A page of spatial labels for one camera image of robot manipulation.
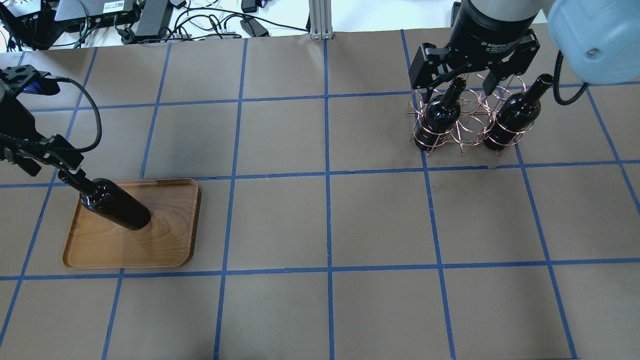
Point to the dark wine bottle far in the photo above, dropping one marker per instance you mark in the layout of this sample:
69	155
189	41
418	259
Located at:
517	114

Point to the dark wine bottle handled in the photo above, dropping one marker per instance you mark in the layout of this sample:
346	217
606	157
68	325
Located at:
103	197

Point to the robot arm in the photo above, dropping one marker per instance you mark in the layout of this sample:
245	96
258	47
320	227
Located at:
599	39

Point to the wooden tray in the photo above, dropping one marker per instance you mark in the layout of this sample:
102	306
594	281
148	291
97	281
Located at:
167	241

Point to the copper wire wine basket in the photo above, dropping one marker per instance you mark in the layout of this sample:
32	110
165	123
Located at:
478	114

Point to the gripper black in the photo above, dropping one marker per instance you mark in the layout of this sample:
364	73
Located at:
15	121
487	30

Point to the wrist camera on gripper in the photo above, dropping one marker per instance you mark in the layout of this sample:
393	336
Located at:
43	86

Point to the aluminium frame post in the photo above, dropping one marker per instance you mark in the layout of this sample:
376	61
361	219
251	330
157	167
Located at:
320	17

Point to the black laptop power brick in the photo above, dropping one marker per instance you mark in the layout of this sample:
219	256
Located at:
154	20

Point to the dark wine bottle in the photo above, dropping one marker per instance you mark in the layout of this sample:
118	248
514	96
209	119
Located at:
439	118
517	114

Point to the dark wine bottle middle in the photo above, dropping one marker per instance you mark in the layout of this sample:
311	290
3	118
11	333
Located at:
439	118

